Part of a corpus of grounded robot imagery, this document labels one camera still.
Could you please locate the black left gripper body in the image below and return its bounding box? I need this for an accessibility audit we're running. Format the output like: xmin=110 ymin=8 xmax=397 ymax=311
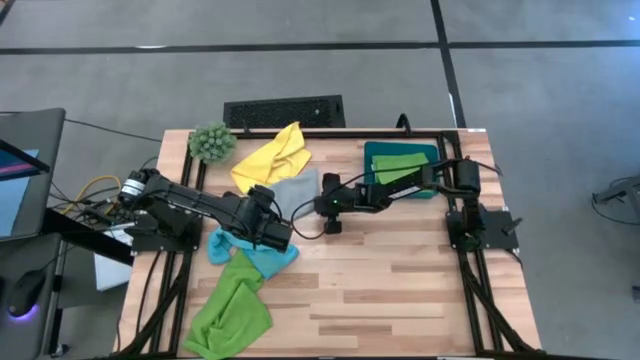
xmin=251 ymin=218 xmax=295 ymax=253

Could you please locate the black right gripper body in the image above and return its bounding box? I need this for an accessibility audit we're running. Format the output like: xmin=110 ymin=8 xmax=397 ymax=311
xmin=313 ymin=194 xmax=354 ymax=222

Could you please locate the turquoise microfiber towel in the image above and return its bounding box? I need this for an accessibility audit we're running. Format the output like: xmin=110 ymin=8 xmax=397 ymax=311
xmin=207 ymin=225 xmax=301 ymax=280

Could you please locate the grey microfiber towel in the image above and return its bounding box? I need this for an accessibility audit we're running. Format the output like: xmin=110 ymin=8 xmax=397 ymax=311
xmin=269 ymin=168 xmax=321 ymax=221

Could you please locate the yellow microfiber towel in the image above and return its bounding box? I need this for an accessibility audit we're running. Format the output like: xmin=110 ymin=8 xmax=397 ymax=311
xmin=229 ymin=120 xmax=313 ymax=195

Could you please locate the green microfiber towel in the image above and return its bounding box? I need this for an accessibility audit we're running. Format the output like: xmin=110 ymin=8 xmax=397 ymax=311
xmin=182 ymin=248 xmax=274 ymax=360
xmin=370 ymin=152 xmax=431 ymax=185

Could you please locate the teal tray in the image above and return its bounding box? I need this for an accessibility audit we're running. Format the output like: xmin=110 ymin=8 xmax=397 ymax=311
xmin=363 ymin=140 xmax=442 ymax=200

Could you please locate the black perforated floor grille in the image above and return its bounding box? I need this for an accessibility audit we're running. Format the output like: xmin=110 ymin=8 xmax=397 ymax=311
xmin=223 ymin=94 xmax=346 ymax=129

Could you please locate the green artificial potted plant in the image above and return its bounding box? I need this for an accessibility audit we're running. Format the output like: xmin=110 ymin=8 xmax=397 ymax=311
xmin=187 ymin=121 xmax=239 ymax=166

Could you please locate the white paper sheet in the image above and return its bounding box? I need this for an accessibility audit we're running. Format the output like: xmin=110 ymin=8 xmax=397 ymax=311
xmin=93 ymin=224 xmax=134 ymax=292

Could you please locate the black desk beam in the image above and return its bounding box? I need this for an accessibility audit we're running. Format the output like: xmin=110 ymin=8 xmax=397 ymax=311
xmin=42 ymin=207 xmax=136 ymax=266

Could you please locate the black computer mouse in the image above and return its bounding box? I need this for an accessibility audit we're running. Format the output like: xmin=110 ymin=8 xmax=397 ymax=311
xmin=7 ymin=269 xmax=46 ymax=321

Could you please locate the dark desk monitor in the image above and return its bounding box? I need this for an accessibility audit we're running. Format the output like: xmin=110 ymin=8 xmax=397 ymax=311
xmin=0 ymin=107 xmax=67 ymax=242

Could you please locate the dark grey desk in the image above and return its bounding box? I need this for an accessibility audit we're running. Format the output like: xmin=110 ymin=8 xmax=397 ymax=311
xmin=0 ymin=232 xmax=66 ymax=360

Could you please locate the grey floor stand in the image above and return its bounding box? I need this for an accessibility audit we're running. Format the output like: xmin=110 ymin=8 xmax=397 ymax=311
xmin=591 ymin=174 xmax=640 ymax=227

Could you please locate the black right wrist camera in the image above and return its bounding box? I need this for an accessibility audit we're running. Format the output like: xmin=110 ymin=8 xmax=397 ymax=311
xmin=323 ymin=215 xmax=345 ymax=236

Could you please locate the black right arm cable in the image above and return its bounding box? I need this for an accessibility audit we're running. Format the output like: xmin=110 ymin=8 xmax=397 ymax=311
xmin=289 ymin=158 xmax=504 ymax=241

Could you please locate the black aluminium table frame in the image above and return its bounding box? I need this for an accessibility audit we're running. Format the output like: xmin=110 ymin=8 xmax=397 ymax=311
xmin=112 ymin=127 xmax=546 ymax=360

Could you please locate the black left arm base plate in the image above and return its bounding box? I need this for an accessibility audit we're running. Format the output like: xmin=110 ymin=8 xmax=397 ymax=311
xmin=130 ymin=212 xmax=204 ymax=254

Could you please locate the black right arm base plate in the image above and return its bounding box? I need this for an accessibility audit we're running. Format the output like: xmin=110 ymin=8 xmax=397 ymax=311
xmin=446 ymin=209 xmax=521 ymax=251

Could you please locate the black cable bundle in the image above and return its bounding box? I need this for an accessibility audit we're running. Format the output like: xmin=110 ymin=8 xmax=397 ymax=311
xmin=49 ymin=155 xmax=166 ymax=229

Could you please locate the yellow cable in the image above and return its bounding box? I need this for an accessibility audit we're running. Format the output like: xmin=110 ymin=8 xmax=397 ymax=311
xmin=62 ymin=174 xmax=124 ymax=216

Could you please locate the black floor cable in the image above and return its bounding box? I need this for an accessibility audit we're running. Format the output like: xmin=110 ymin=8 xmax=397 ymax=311
xmin=63 ymin=117 xmax=164 ymax=144

